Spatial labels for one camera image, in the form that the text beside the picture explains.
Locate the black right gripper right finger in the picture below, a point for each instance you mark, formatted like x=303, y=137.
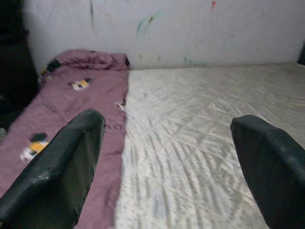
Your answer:
x=274, y=171

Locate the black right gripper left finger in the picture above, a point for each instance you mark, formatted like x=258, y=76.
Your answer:
x=59, y=171

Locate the mauve cartoon print blanket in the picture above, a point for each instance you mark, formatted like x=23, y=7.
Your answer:
x=71, y=100

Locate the grey quilted mattress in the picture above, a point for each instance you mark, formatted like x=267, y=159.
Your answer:
x=178, y=131

